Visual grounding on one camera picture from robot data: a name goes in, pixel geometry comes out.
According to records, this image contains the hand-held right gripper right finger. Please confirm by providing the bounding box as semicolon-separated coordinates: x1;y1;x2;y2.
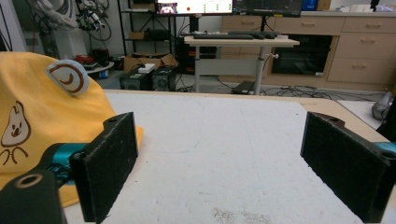
300;111;396;224

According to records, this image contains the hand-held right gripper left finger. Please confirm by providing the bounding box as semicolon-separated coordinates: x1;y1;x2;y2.
68;111;139;224

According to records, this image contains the yellow cartoon print garment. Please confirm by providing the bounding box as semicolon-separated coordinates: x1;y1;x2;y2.
0;51;144;209

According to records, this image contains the grey object at table edge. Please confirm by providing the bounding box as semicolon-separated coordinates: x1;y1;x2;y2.
371;91;395;121

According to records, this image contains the black computer tower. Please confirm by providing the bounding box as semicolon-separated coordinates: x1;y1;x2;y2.
119;70;154;91
151;65;177;91

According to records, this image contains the white box on computer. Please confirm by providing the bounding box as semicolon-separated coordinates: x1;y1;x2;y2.
137;63;157;75

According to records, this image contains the open cardboard box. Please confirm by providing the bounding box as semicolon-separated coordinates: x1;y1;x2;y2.
122;52;179;74

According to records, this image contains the white table mat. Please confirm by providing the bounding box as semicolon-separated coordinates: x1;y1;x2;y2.
64;91;396;224

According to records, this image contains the wooden drawer cabinet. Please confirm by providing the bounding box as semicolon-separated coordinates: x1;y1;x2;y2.
220;11;396;92

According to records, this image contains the black built-in oven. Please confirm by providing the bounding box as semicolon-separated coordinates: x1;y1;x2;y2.
271;34;334;77

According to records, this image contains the black metal shelf rack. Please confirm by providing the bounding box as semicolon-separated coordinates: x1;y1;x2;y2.
117;0;177;57

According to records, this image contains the white desk with grey legs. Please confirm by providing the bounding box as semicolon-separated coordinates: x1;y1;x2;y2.
183;35;301;96

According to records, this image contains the black keyboard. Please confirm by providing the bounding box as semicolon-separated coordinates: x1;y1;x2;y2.
227;29;278;40
192;33;255;41

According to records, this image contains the dark computer monitor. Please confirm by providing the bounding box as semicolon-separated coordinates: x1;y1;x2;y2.
232;0;304;19

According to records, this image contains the bright computer monitor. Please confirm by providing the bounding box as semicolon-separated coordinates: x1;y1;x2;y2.
154;0;233;16

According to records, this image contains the bundle of black floor cables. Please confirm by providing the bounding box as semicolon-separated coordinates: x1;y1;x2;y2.
261;85;384;102

